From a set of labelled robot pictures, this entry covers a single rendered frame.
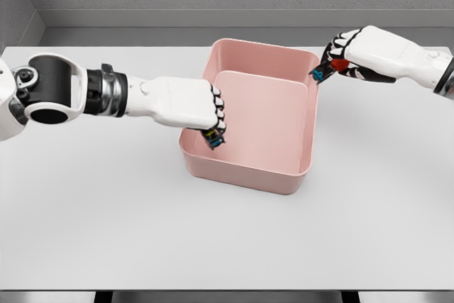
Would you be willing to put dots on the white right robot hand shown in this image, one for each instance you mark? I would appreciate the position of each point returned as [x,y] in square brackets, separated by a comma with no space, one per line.
[376,53]

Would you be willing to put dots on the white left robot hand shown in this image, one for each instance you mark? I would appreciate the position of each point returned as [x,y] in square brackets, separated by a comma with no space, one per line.
[188,102]

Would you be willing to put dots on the industrial switch red button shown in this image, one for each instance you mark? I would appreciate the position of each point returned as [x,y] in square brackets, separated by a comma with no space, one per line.
[338,64]

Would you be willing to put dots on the black industrial switch yellow blue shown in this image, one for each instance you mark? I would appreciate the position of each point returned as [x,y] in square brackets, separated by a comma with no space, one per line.
[214,140]

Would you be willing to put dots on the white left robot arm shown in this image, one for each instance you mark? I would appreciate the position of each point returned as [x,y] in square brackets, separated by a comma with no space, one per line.
[106,90]

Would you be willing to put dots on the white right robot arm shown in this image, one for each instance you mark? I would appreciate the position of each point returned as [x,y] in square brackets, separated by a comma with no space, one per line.
[431,65]

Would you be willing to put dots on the pink plastic basket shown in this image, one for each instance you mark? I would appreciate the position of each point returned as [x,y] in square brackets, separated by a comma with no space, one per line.
[262,115]

